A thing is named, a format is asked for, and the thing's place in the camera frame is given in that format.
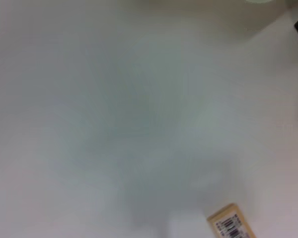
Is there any beige eraser with barcode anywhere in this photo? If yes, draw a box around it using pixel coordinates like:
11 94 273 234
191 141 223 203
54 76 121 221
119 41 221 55
206 202 258 238

